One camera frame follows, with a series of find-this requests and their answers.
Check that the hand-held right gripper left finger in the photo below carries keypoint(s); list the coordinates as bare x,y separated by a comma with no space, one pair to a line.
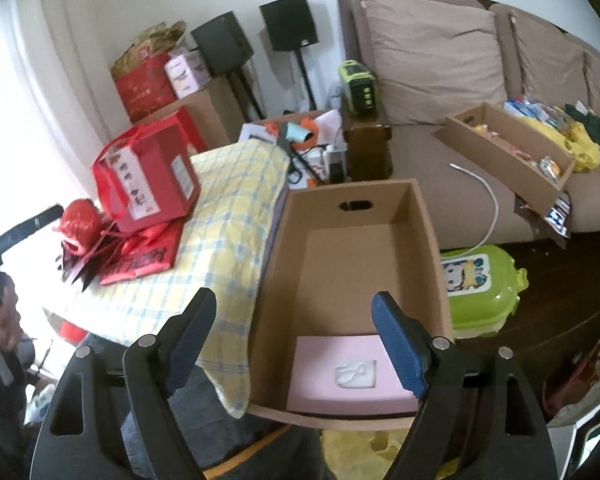
190,340

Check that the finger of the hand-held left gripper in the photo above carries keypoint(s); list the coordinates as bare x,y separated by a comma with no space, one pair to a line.
25,227

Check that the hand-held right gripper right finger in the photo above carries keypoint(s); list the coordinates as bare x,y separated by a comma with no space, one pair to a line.
400,340

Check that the red plastic twine ball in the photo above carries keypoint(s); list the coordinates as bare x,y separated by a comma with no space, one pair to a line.
82,225

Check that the pink tissue box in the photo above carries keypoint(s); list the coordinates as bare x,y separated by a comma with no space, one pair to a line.
325,375

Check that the brown cardboard box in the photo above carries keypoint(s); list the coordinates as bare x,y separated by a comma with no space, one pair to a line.
350,255

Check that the red boxes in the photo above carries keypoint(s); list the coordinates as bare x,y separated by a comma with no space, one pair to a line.
155,185

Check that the person's left hand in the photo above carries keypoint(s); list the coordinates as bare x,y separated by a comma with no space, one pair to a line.
7,320

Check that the green plastic toy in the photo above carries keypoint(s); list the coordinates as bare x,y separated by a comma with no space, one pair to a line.
490,300

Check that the red plastic item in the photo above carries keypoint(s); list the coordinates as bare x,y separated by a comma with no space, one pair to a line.
72,332

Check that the grey fleece pants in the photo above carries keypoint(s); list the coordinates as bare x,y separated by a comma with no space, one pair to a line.
220,440

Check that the white curtain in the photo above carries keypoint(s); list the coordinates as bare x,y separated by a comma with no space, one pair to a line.
40,110

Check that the yellow plaid tablecloth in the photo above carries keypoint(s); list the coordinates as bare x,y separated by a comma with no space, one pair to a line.
230,210

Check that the beige sofa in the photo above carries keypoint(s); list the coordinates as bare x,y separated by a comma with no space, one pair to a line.
420,160

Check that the black power adapter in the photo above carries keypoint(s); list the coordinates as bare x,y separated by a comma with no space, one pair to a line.
336,167

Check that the brown shopping bag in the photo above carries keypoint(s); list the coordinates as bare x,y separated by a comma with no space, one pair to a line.
580,380

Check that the tall red gift bag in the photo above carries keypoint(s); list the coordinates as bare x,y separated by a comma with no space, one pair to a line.
145,87

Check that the shiny snack packet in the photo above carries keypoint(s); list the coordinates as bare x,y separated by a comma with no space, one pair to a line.
555,217

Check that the white framed tablet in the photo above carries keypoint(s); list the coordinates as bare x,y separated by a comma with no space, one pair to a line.
575,445

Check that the long shallow cardboard box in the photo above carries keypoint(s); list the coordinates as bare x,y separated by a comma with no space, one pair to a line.
505,155

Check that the small pink carton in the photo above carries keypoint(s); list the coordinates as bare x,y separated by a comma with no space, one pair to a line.
185,72

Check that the large brown carton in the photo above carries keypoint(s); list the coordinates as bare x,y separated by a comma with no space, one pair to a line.
215,110

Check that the gold wrapping paper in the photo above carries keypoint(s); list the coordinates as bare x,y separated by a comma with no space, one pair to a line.
155,40

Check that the open carton of clutter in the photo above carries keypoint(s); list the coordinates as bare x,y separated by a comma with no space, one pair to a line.
275,121

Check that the orange cloth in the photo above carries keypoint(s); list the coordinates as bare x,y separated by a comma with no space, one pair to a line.
307,122

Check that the green black portable radio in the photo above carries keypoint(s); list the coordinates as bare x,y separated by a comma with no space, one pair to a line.
357,87

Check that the heap of small packets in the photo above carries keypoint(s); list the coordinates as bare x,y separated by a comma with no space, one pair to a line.
530,110

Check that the black speaker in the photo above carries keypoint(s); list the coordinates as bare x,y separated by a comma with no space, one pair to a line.
287,22
220,42

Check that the dark green bag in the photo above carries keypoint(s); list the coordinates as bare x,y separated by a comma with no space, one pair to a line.
597,132

